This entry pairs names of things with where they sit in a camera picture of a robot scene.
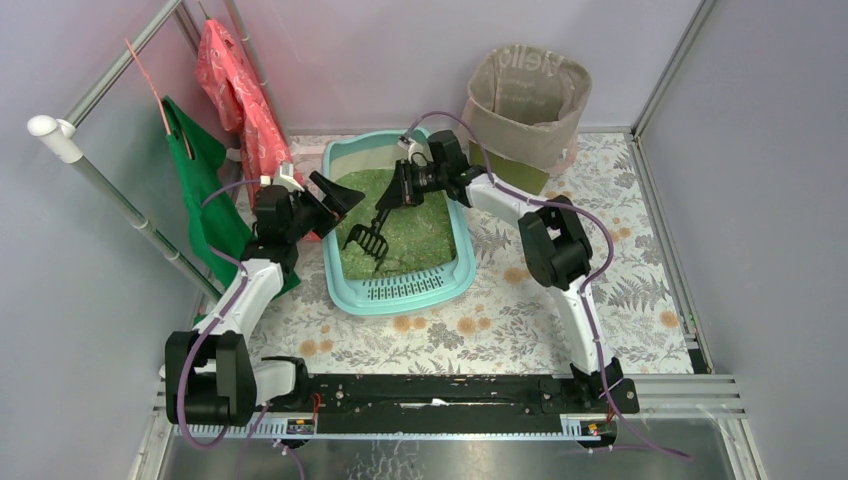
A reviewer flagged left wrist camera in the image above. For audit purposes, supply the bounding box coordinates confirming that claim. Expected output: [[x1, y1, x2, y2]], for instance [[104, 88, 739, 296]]
[[259, 162, 304, 192]]

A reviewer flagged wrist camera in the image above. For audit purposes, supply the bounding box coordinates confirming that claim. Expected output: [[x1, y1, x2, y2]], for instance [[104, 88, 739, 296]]
[[397, 135, 429, 166], [259, 162, 304, 192]]

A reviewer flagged black litter scoop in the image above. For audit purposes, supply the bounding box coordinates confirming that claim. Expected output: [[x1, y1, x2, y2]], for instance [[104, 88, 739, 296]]
[[341, 209, 391, 271]]

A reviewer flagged white capped metal pole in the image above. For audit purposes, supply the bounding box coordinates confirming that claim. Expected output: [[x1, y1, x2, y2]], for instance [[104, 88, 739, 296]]
[[27, 115, 223, 305]]

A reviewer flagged floral mat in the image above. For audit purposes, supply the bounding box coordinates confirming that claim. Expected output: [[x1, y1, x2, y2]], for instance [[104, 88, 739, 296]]
[[248, 133, 694, 375]]

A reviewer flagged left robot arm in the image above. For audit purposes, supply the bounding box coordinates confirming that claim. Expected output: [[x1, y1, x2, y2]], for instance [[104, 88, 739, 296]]
[[164, 172, 366, 427]]

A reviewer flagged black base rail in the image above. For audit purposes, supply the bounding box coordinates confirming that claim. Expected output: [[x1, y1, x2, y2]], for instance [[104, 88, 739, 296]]
[[270, 374, 640, 437]]

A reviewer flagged green cloth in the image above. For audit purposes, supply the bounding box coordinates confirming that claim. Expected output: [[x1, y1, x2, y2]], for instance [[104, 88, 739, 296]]
[[160, 96, 303, 326]]

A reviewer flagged pink hanger rod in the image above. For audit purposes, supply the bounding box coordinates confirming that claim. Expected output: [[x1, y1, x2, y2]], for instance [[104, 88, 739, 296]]
[[124, 38, 171, 135]]

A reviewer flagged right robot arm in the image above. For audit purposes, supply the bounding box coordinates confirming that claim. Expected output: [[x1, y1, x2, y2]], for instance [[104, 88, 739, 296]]
[[362, 130, 624, 410]]

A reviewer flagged bin with plastic liner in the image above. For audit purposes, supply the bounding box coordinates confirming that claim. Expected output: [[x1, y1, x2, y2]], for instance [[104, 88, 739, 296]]
[[459, 44, 592, 195]]

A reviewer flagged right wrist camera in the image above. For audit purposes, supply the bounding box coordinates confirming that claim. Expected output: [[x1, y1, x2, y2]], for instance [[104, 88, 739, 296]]
[[397, 135, 429, 166]]

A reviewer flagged teal litter box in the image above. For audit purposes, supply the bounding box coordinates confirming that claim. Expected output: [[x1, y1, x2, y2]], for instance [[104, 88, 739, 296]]
[[321, 129, 476, 316]]

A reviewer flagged pink patterned cloth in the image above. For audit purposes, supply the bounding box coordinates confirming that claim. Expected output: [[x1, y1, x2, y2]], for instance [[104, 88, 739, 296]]
[[194, 18, 305, 186]]

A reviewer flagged green cat litter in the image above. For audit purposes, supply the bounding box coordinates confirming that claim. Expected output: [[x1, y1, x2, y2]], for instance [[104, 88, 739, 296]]
[[335, 169, 456, 280]]

